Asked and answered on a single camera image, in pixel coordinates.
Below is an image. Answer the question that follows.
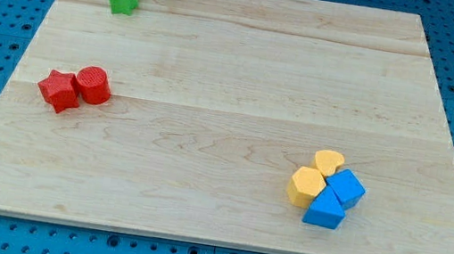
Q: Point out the blue cube block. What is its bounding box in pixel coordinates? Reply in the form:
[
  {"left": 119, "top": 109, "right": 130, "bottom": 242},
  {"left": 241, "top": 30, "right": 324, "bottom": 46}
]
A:
[{"left": 326, "top": 169, "right": 366, "bottom": 209}]

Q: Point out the red star block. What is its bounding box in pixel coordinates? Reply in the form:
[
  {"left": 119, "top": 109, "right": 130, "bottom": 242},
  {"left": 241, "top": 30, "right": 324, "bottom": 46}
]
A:
[{"left": 37, "top": 70, "right": 79, "bottom": 113}]

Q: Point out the light wooden board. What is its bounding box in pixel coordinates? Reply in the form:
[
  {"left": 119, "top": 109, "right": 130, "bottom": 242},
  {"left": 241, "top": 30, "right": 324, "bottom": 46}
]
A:
[{"left": 0, "top": 0, "right": 454, "bottom": 254}]

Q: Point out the yellow hexagon block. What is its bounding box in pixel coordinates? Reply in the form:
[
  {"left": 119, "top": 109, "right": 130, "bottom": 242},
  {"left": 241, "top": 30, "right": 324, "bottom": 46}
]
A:
[{"left": 286, "top": 166, "right": 326, "bottom": 209}]

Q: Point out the red cylinder block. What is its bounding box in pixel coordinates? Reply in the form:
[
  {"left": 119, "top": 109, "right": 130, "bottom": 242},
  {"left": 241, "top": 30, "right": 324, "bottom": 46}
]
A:
[{"left": 76, "top": 66, "right": 111, "bottom": 105}]

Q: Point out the blue triangle block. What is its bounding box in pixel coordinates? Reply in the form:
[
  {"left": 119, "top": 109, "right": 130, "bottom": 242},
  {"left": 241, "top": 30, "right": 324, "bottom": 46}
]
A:
[{"left": 301, "top": 187, "right": 345, "bottom": 230}]

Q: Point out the yellow heart block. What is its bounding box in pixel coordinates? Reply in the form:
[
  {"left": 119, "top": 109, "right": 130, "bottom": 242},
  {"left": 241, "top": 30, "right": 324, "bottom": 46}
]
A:
[{"left": 311, "top": 150, "right": 345, "bottom": 177}]

